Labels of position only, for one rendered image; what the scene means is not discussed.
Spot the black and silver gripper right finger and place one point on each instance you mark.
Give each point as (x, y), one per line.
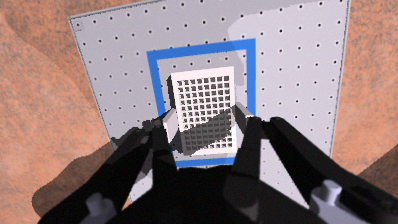
(332, 192)

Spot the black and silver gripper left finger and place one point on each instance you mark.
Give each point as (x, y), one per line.
(106, 192)

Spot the blue tape outline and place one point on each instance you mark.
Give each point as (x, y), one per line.
(248, 44)

